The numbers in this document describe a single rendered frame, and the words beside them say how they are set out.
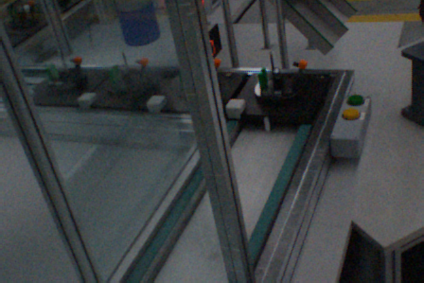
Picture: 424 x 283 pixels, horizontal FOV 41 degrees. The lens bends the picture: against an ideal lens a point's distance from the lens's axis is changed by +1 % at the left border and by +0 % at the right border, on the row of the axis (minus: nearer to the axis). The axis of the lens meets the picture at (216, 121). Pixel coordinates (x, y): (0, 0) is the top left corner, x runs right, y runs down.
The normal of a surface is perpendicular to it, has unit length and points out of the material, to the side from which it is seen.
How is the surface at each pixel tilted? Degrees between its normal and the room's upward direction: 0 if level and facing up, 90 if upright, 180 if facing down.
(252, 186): 0
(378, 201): 0
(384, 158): 0
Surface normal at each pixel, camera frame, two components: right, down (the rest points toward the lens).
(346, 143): -0.36, 0.54
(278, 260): -0.17, -0.84
